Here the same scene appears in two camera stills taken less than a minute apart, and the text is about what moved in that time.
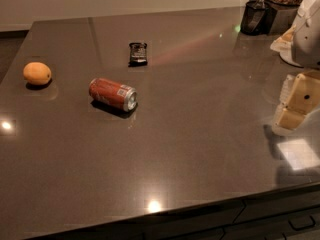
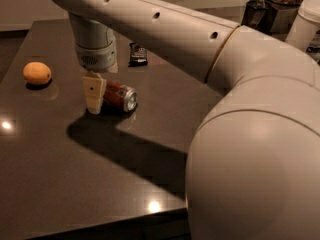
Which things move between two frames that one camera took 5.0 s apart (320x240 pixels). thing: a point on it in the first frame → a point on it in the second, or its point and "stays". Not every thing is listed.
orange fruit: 37,73 stays
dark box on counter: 285,16 stays
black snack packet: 138,54 stays
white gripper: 308,39 → 97,59
